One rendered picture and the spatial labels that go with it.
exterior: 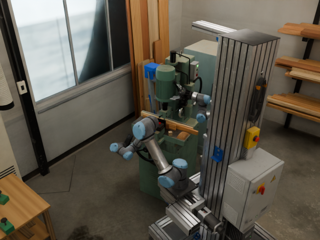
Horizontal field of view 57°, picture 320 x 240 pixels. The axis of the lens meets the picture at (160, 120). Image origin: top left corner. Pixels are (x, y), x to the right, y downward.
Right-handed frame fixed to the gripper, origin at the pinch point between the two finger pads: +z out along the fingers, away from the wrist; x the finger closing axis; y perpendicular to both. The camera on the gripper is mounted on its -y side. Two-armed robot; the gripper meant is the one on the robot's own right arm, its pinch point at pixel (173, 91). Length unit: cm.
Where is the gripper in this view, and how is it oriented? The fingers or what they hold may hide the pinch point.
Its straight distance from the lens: 264.8
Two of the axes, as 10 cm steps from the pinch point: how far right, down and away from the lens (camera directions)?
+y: -3.0, -4.0, -8.7
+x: -4.1, 8.7, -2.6
